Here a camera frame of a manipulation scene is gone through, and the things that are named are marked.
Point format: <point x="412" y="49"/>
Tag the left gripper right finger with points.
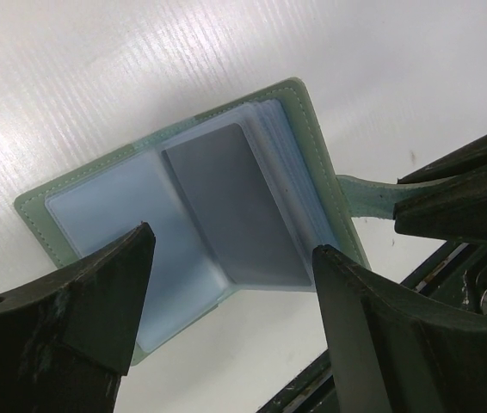
<point x="395" y="350"/>

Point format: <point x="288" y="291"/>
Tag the sage green card holder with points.
<point x="78" y="213"/>

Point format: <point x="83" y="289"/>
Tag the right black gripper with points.
<point x="451" y="285"/>

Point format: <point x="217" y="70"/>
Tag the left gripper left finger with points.
<point x="67" y="338"/>

